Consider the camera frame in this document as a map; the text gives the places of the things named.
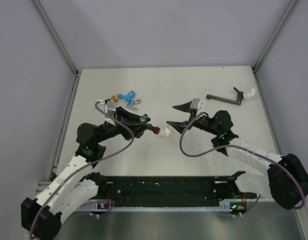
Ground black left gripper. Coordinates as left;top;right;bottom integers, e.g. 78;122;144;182
95;106;151;144

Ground grey long-spout faucet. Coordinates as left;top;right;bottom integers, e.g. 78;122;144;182
206;87;244;106

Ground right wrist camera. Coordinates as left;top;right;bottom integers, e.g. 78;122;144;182
190;98;204;111

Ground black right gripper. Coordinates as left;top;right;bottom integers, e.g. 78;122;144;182
167;100;220;136

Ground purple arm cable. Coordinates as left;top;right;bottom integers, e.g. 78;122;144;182
180;112;307;209
29;99;134;240

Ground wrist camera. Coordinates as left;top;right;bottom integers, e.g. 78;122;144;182
190;98;204;111
97;99;116;125

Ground aluminium corner frame post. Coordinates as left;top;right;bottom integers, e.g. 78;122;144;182
252;0;301;73
30;0;79;75

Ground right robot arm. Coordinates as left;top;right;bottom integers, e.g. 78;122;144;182
167;98;308;210

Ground blue water faucet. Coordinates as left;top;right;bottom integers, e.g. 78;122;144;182
117;90;136;103

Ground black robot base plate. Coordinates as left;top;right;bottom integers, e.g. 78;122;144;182
95;176;245;208

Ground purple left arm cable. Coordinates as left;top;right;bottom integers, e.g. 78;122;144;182
29;99;134;240

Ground white elbow pipe fitting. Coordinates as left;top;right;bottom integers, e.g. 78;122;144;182
156;126;173;138

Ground white elbow fitting on faucet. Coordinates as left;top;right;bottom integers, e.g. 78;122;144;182
243;88;256;100

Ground yellow water faucet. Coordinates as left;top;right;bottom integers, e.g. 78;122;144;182
111;95;118;103

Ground aluminium corner frame post left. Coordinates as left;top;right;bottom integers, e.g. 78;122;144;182
30;0;79;75

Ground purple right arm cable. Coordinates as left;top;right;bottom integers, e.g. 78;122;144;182
180;112;307;209

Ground aluminium corner frame post right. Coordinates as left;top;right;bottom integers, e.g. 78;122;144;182
252;0;301;73

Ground grey slotted cable duct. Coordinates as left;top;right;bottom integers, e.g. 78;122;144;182
76;201;246;213

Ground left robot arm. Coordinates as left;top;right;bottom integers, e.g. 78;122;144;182
21;107;152;240

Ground brown water faucet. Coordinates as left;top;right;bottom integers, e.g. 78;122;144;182
136;114;161;139

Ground chrome water faucet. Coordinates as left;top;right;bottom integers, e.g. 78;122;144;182
126;98;141;111

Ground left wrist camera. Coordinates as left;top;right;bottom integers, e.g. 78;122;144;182
97;99;116;125

